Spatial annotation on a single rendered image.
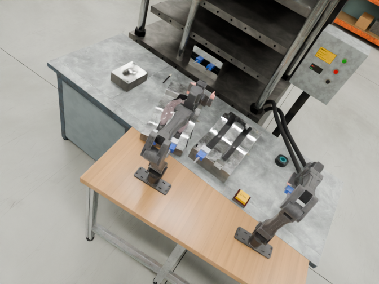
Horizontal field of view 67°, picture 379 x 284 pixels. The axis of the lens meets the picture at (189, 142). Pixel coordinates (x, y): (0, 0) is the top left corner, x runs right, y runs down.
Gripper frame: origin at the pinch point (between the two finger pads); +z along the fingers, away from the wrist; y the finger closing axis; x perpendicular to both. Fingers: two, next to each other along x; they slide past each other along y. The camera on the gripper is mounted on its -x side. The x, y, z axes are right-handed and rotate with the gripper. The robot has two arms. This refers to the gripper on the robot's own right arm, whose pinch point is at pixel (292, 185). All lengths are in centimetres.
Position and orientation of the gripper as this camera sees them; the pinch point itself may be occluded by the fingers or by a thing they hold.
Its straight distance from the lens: 166.8
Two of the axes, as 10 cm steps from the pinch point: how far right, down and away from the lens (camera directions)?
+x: -5.6, 7.8, -2.7
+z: -0.6, 3.0, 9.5
